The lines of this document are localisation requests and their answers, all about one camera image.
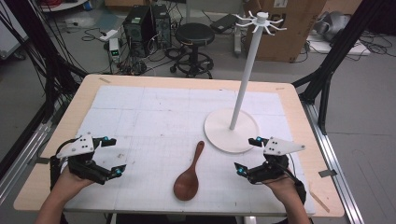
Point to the white gridded mat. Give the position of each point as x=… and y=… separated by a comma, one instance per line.
x=155, y=124

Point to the large black computer tower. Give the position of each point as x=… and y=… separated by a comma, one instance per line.
x=138, y=31

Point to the black round stool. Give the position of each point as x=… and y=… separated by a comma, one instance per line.
x=194, y=40

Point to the beige tape strip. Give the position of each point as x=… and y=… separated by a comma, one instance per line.
x=104, y=80

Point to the grey plastic cover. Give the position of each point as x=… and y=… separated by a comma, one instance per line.
x=334, y=23

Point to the brown cardboard box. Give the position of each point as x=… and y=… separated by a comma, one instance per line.
x=286, y=31

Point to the aluminium rail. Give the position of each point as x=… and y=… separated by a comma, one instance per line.
x=333, y=161
x=21, y=157

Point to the white hook rack stand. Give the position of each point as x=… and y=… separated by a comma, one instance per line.
x=246, y=77

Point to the white flat board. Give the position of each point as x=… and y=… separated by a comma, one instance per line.
x=339, y=47

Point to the white device with green display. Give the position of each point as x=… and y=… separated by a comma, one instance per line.
x=114, y=49

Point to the person's right hand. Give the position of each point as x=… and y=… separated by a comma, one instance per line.
x=281, y=188

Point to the thin wooden stick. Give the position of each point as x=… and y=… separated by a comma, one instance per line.
x=319, y=201

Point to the black flat bag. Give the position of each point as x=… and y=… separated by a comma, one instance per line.
x=224, y=23

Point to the white power strip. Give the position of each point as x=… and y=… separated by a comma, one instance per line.
x=109, y=34

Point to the black metal frame stand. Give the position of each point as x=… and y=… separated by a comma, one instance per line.
x=49, y=68
x=333, y=56

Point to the slim black computer tower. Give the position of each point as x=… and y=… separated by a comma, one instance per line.
x=162, y=26

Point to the brown wooden spoon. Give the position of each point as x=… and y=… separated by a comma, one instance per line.
x=186, y=185

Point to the person's left hand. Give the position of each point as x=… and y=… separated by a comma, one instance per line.
x=70, y=185

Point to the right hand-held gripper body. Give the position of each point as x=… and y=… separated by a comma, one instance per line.
x=274, y=161

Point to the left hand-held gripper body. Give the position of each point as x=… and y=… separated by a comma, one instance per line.
x=81, y=161

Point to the grey tape strip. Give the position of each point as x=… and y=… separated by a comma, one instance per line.
x=328, y=173

